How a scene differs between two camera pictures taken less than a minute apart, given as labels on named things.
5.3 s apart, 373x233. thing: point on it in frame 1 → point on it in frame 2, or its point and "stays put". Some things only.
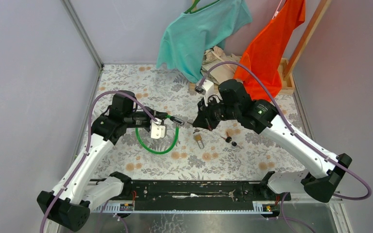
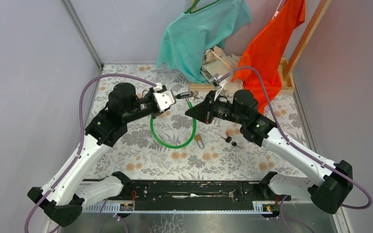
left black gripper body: x=141 y=119 → x=144 y=107
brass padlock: x=198 y=138 stays put
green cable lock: x=177 y=122 → x=186 y=95
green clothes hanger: x=190 y=11 stays put
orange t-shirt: x=264 y=57 stays put
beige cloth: x=223 y=73 stays put
